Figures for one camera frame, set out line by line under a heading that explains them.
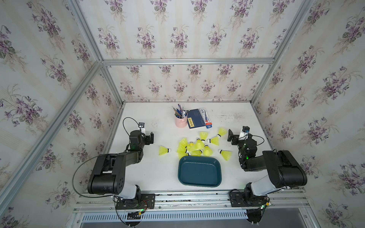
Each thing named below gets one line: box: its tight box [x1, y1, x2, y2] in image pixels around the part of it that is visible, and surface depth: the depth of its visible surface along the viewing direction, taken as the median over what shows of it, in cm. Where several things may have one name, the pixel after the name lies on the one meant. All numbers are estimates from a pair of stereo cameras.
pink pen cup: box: [174, 114, 188, 129], surface depth 105 cm
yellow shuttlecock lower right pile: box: [203, 143, 214, 157], surface depth 92 cm
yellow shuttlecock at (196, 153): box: [190, 149, 203, 157], surface depth 91 cm
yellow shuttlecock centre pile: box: [194, 137, 205, 151], surface depth 96 cm
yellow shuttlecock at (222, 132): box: [217, 127, 228, 137], surface depth 99 cm
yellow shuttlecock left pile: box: [176, 137, 190, 157], surface depth 92 cm
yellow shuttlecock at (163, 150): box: [158, 145, 172, 156], surface depth 91 cm
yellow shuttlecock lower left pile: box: [176, 149, 192, 161], surface depth 90 cm
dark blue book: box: [187, 108, 206, 129], surface depth 110 cm
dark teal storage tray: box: [177, 155, 222, 188], surface depth 83 cm
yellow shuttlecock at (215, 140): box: [209, 136, 220, 146], surface depth 97 cm
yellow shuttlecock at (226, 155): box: [217, 149, 233, 162], surface depth 90 cm
